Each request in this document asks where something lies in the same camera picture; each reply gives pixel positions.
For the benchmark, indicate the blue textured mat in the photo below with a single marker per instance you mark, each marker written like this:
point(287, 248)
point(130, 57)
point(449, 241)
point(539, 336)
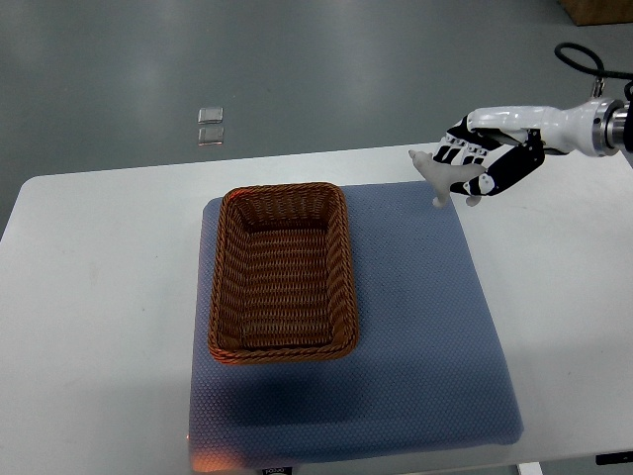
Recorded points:
point(428, 371)

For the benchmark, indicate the upper clear floor tile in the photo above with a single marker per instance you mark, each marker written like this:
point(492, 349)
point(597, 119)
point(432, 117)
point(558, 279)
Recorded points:
point(210, 115)

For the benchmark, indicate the brown wicker basket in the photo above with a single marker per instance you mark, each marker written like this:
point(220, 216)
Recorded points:
point(283, 285)

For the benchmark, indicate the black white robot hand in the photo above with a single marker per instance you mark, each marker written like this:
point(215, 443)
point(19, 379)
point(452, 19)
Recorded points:
point(510, 142)

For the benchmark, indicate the white bear figurine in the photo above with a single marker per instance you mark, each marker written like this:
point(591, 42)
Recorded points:
point(442, 176)

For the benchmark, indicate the brown cardboard box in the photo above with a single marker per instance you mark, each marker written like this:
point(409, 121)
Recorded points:
point(598, 12)

